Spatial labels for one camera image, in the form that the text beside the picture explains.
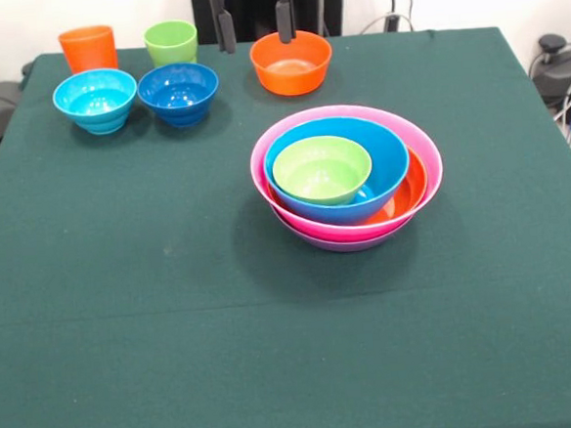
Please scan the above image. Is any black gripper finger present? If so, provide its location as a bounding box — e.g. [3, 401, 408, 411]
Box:
[206, 0, 237, 56]
[275, 0, 299, 46]

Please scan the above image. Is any pink large bowl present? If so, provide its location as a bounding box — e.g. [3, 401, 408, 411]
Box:
[246, 98, 449, 249]

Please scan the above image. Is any orange medium bowl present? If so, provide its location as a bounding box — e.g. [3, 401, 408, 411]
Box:
[359, 145, 432, 227]

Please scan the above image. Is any blue medium bowl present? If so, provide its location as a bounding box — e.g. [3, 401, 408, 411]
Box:
[260, 111, 415, 231]

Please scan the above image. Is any dark green tablecloth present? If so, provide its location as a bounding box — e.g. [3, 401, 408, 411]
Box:
[0, 16, 571, 428]

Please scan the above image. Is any orange plastic cup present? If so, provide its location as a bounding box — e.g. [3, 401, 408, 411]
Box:
[57, 23, 120, 76]

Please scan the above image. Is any green plastic cup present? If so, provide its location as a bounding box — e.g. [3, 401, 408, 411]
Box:
[142, 18, 200, 69]

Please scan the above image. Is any orange small bowl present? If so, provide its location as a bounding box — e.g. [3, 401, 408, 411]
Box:
[247, 26, 336, 100]

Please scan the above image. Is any light blue small bowl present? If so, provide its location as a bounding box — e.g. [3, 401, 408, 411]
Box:
[50, 65, 142, 139]

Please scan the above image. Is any purple large bowl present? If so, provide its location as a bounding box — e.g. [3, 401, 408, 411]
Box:
[271, 197, 419, 259]

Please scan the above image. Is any green small bowl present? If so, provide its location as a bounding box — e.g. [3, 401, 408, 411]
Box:
[269, 132, 376, 211]

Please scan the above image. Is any dark blue small bowl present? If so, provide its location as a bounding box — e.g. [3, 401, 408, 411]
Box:
[135, 60, 222, 131]

